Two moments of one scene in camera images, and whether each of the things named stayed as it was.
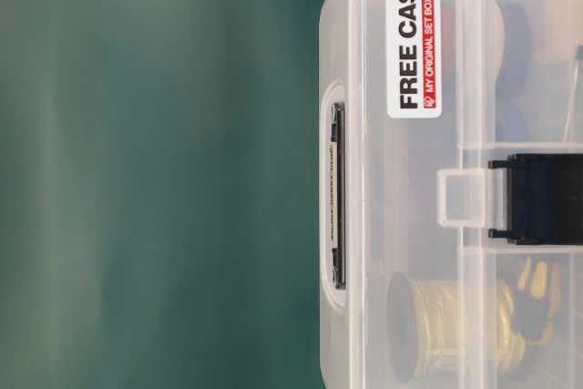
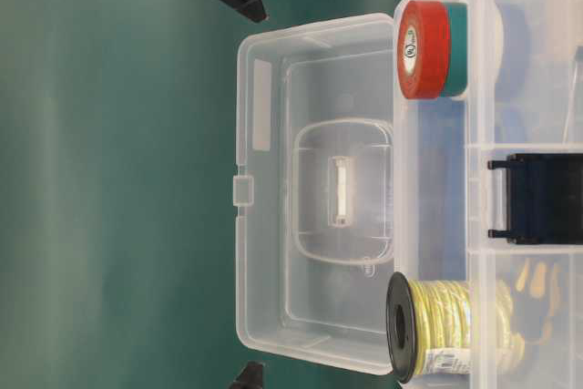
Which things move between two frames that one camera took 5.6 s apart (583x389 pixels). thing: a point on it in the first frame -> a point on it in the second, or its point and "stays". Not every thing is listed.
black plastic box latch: (544, 198) stays
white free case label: (414, 36) -> (261, 137)
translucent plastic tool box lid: (408, 277) -> (313, 188)
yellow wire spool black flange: (450, 326) stays
